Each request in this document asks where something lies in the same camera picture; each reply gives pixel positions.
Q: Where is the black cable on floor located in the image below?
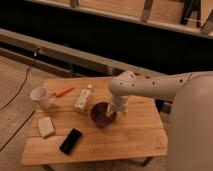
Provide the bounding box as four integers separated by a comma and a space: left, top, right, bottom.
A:
0, 47, 42, 152

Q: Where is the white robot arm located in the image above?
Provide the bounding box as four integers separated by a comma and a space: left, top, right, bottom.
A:
108, 71, 213, 171

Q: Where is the black smartphone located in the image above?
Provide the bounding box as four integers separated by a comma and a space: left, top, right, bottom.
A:
59, 128, 82, 155

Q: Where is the beige sponge block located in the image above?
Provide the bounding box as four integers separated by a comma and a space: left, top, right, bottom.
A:
38, 117, 55, 138

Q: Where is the orange handled tool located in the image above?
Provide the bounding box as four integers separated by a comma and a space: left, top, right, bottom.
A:
51, 87, 73, 97

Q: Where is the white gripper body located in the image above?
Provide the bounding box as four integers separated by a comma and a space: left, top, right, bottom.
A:
106, 95, 128, 117

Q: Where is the white plastic bottle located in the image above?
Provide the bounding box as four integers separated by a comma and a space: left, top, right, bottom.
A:
74, 84, 92, 113

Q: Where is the wooden table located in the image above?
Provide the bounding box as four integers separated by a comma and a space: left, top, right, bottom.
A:
21, 77, 167, 166

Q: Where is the dark purple ceramic bowl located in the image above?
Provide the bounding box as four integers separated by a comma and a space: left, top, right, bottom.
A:
90, 102, 117, 128

